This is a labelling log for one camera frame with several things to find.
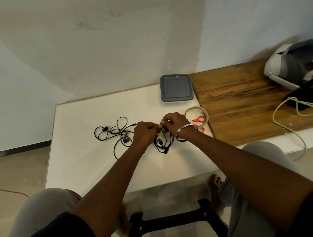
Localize person's foot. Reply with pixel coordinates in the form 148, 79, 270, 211
117, 205, 133, 237
210, 174, 228, 216

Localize silver bangle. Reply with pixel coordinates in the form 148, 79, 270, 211
176, 123, 198, 142

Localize pale green cable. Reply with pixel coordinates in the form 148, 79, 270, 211
272, 97, 313, 162

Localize person's left foot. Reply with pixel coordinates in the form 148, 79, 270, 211
117, 205, 133, 237

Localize red-handled scissors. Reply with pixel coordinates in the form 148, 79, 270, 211
191, 116, 207, 134

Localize black flat device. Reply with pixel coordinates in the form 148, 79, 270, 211
283, 79, 313, 111

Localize beige tape roll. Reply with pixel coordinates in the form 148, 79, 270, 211
184, 106, 209, 129

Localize person's left forearm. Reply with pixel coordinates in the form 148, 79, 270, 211
71, 144, 157, 237

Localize person's dark shirt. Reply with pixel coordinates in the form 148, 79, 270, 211
30, 211, 96, 237

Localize person's right hand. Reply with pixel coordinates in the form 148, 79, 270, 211
160, 112, 195, 138

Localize person's right forearm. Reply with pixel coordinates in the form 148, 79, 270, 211
177, 125, 313, 232

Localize orange cable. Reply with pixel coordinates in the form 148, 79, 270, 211
0, 189, 29, 198

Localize black wired earphones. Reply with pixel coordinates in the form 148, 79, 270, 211
94, 117, 175, 160

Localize black stool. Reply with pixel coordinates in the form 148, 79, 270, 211
128, 199, 229, 237

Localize person's right foot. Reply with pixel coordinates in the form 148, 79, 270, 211
210, 174, 228, 216

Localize person's leg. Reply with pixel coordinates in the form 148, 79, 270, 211
8, 188, 82, 237
220, 141, 300, 237

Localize person's left leg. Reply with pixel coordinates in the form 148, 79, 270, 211
8, 188, 82, 237

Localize brown wooden board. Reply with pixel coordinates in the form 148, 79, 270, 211
189, 57, 313, 147

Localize person's left hand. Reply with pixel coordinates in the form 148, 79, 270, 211
132, 121, 163, 148

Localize white and grey headset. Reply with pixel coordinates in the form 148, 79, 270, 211
264, 39, 313, 90

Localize grey square container lid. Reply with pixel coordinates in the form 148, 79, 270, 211
160, 74, 194, 102

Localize person's right leg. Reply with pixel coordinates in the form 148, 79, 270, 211
220, 141, 300, 237

